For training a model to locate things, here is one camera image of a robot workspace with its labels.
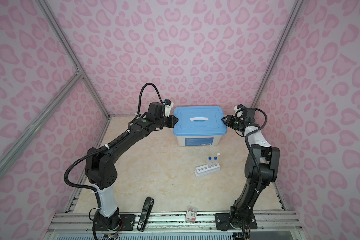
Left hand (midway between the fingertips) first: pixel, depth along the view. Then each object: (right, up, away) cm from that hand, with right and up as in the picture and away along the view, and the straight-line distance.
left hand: (179, 116), depth 85 cm
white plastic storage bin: (+12, -15, +10) cm, 22 cm away
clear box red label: (+6, -50, -12) cm, 52 cm away
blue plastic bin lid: (+10, -2, +8) cm, 13 cm away
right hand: (+29, 0, +8) cm, 30 cm away
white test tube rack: (+16, -31, +2) cm, 35 cm away
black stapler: (-15, -48, -12) cm, 51 cm away
